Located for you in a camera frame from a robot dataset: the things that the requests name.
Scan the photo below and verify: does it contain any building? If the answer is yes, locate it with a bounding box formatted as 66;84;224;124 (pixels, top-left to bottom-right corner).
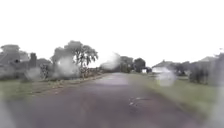
119;55;135;73
0;44;53;81

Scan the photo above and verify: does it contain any dark tree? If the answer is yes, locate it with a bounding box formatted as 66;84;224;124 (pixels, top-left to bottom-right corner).
133;57;147;73

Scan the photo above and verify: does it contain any tall green tree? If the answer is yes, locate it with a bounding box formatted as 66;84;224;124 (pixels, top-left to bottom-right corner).
50;40;99;78

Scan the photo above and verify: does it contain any grey asphalt road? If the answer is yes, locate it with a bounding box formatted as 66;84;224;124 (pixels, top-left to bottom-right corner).
6;72;204;128

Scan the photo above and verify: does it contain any white house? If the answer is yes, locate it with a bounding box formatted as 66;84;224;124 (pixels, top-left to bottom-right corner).
151;59;178;74

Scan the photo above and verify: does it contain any grass verge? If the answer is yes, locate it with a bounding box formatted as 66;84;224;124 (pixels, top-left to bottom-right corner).
0;73;108;103
128;73;224;121

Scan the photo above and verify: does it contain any dark bush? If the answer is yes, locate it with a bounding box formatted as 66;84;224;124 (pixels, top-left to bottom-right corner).
188;63;211;85

